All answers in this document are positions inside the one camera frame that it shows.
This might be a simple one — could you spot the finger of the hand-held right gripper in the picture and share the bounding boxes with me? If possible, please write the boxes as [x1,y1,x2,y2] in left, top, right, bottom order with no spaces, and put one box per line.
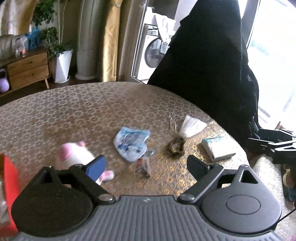
[246,138,296,165]
[257,122,296,143]

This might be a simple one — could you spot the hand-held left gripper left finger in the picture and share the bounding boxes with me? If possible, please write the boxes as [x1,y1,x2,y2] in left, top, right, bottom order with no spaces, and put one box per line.
[23,155,116,205]

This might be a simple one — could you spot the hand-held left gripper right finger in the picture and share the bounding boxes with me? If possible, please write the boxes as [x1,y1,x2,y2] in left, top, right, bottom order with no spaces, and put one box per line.
[177,155,271,204]

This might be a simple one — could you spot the white and pink plush toy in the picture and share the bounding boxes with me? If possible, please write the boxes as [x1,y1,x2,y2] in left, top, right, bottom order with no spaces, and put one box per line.
[55,141,115,186]

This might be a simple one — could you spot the red tin box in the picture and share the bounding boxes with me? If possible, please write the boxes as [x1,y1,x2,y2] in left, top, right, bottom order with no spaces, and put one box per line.
[0,154,20,233]

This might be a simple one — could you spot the white tissue pack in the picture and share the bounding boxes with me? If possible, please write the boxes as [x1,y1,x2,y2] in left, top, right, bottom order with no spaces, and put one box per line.
[200,137,236,162]

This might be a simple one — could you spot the brown hair scrunchie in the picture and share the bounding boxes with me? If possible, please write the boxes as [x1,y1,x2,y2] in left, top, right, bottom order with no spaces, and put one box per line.
[167,136,185,160]

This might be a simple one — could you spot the blue white plastic packet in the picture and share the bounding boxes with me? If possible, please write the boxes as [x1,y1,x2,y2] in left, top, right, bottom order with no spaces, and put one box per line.
[113,126,151,162]

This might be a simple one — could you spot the black cloth covered chair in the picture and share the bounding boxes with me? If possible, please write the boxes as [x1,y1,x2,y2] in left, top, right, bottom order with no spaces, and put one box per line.
[148,0,259,153]

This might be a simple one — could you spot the white planter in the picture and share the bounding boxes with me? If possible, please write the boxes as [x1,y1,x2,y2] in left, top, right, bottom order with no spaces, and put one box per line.
[55,50,73,83]

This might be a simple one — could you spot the white washing machine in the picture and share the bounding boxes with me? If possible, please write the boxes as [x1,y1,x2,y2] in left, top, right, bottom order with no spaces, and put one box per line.
[136,23,171,81]

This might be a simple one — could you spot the wooden sideboard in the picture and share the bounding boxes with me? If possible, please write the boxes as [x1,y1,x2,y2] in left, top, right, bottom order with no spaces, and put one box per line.
[0,46,50,98]

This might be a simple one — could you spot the white column air conditioner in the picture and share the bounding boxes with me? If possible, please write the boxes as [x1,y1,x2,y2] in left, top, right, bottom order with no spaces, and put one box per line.
[75,0,104,80]

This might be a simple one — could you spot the yellow curtain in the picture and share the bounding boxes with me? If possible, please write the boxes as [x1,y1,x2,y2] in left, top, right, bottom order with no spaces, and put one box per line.
[102,0,123,82]

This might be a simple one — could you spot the purple kettlebell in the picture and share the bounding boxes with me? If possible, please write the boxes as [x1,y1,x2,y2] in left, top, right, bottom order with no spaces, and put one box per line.
[0,69,10,92]

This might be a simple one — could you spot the green potted plant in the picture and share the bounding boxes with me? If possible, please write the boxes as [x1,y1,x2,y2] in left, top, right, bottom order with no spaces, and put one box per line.
[31,0,74,58]

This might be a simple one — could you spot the clear bag of small things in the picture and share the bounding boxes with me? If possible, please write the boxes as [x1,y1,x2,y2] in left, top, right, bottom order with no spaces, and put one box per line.
[13,35,29,57]

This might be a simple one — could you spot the white hanging garment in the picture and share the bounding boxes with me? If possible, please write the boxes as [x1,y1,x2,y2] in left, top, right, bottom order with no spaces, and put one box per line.
[154,13,176,42]

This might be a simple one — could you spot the floral hanging cloth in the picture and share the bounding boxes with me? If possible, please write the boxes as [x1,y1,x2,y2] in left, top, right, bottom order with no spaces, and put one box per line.
[0,0,37,36]

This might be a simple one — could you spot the white necklace display bust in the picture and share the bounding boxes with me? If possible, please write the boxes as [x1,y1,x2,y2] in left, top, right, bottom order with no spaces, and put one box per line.
[0,35,15,61]

